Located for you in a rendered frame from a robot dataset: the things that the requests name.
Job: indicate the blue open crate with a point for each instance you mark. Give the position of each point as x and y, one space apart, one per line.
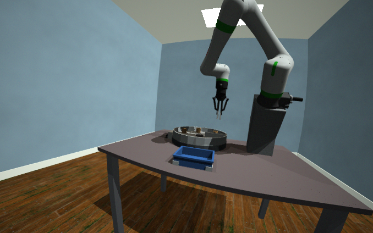
194 158

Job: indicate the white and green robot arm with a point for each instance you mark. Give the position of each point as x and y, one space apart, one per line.
276 69

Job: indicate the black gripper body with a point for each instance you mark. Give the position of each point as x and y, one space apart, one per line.
221 93

